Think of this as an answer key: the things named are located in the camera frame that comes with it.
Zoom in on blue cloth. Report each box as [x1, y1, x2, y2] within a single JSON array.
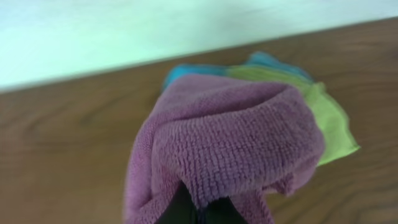
[[162, 52, 314, 90]]

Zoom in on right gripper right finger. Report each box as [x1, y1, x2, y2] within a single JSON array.
[[201, 197, 247, 224]]

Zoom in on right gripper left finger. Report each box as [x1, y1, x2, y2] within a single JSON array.
[[155, 182, 198, 224]]

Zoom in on green cloth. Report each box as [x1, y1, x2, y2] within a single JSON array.
[[227, 65, 360, 166]]

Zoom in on purple cloth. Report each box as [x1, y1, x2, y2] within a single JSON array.
[[124, 75, 325, 223]]

